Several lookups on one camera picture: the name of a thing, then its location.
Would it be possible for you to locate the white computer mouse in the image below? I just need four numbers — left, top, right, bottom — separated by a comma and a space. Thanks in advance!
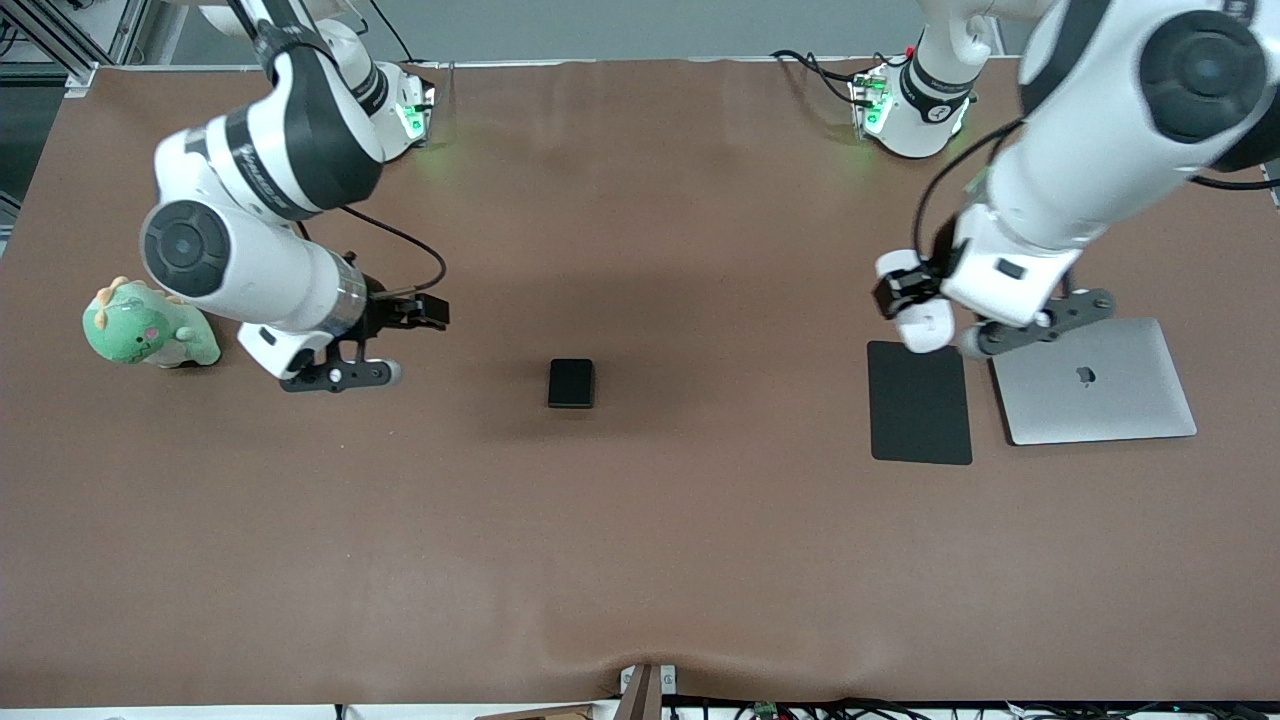
875, 249, 958, 355

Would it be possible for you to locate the black mouse pad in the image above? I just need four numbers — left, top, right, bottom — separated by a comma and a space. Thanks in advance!
866, 340, 974, 467

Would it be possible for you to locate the silver laptop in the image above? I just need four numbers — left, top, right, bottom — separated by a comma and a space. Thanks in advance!
985, 318, 1199, 447

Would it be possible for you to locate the green plush dinosaur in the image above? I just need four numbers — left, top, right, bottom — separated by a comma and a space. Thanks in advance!
82, 276, 222, 369

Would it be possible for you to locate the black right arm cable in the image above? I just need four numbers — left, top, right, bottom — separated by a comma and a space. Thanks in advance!
228, 0, 448, 297

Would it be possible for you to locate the black base cable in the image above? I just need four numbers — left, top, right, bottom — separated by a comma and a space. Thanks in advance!
770, 48, 863, 106

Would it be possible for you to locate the metal table bracket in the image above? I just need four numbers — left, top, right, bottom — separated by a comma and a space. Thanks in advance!
619, 662, 679, 720

